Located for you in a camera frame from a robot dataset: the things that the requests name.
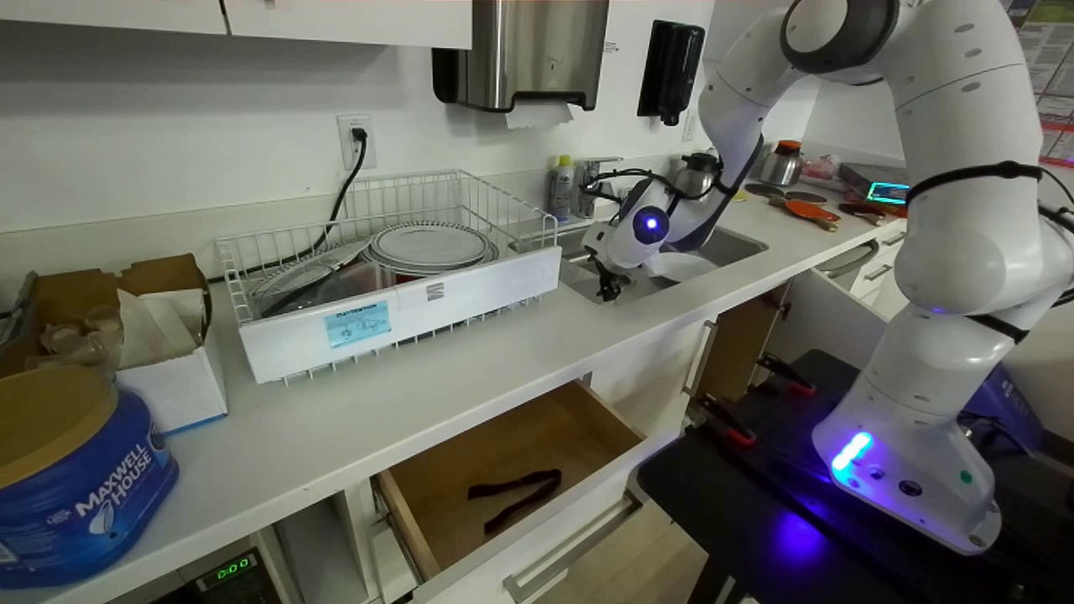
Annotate soap bottle yellow cap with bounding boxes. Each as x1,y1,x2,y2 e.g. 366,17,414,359
545,150,580,225

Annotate pink cloth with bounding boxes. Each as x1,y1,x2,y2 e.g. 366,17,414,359
798,159,845,191

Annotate orange pliers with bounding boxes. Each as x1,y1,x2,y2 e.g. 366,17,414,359
768,194,841,231

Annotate appliance green display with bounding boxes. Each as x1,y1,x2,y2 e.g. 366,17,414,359
149,542,282,604

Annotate black wall dispenser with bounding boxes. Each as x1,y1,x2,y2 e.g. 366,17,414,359
633,17,709,128

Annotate white upper cabinet door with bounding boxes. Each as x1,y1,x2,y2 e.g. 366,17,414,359
222,0,477,55
0,0,231,37

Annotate stainless steel sink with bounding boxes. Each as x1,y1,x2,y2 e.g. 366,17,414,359
557,221,774,307

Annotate steel thermos red lid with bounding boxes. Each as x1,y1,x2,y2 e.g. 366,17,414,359
758,138,806,191

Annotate black robot cart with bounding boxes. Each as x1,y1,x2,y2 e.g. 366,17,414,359
633,347,1074,604

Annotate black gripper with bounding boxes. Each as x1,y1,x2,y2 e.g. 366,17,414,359
587,247,632,305

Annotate small white box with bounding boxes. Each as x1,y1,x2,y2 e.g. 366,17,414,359
113,285,231,435

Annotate steel kettle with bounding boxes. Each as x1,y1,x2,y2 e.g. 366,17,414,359
668,149,725,203

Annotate black red cart tool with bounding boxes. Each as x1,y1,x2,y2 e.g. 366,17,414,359
752,352,819,401
700,397,762,448

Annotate black power cord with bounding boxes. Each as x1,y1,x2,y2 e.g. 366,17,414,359
205,128,374,282

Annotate white round plate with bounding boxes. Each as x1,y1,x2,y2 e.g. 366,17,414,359
652,247,723,285

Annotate black strap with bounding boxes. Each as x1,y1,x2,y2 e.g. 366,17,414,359
464,466,566,536

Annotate open wooden cabinet door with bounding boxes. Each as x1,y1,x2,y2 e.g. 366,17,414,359
699,291,786,405

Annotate white wire drying rack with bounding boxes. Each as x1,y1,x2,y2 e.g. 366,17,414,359
213,163,566,388

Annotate steel paper towel dispenser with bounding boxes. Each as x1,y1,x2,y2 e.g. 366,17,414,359
429,0,614,128

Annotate round plate dark rim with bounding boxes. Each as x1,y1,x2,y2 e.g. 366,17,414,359
366,219,498,279

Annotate black device teal light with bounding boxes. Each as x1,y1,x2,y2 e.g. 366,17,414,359
835,162,916,212

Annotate metal drawer handle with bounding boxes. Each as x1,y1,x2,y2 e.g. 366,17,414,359
500,495,645,604

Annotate white wall outlet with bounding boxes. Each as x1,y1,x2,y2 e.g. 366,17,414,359
332,111,378,174

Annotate blue coffee can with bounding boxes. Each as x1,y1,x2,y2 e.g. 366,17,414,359
0,361,183,593

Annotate metal cabinet handle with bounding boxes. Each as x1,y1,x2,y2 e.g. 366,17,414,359
681,316,718,398

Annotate open wooden drawer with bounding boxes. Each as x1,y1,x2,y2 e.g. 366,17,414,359
369,379,647,584

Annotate open cardboard box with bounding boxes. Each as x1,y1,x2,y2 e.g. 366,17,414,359
0,251,216,379

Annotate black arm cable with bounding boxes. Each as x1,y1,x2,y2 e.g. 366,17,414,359
580,154,1074,350

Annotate red handled tool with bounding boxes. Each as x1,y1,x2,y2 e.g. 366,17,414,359
835,199,914,229

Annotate grey leaning plate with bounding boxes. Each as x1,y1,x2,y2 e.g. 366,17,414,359
249,245,378,320

